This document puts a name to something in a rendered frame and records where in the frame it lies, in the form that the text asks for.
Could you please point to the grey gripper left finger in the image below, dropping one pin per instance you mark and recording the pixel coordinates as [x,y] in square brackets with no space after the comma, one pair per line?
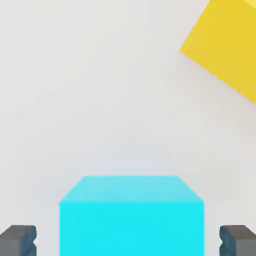
[14,242]

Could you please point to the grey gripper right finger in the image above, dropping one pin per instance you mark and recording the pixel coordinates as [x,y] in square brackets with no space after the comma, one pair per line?
[242,242]

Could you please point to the small cyan cube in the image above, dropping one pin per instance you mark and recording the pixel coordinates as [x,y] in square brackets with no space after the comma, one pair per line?
[132,224]

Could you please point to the large yellow box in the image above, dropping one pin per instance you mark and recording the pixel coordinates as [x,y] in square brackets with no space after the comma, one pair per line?
[226,46]

